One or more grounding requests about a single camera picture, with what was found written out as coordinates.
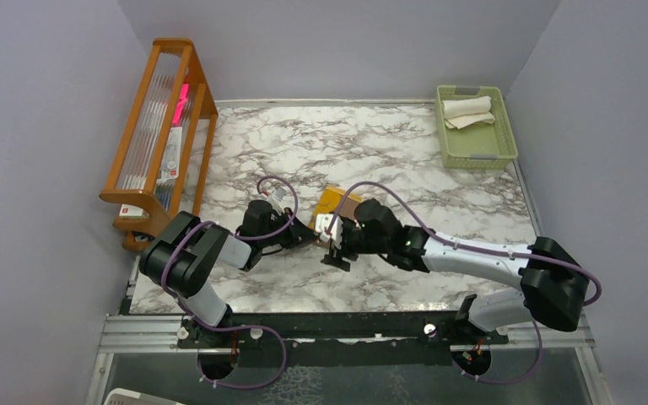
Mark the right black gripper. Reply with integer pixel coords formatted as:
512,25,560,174
321,217,390,269

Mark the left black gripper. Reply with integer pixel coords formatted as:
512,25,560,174
258,207,316,250

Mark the yellow brown towel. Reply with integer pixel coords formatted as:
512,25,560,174
309,186,364,248

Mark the white cream towel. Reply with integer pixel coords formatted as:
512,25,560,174
442,96,495,129

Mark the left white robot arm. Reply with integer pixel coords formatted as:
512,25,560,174
138,200,317,347

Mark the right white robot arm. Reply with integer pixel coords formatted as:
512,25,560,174
315,199,591,343

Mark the wooden shelf rack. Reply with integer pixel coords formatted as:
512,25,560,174
100,38,219,252

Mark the green plastic basket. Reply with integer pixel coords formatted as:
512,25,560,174
435,85,518,170

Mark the small white red box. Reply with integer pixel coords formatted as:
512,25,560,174
118,204,149,219

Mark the white basket corner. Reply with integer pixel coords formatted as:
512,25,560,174
103,388,183,405

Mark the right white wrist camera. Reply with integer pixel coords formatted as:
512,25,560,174
315,213,343,246

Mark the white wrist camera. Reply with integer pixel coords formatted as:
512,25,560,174
315,213,343,246
266,187,287,211

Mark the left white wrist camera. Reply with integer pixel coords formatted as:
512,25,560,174
266,187,287,211

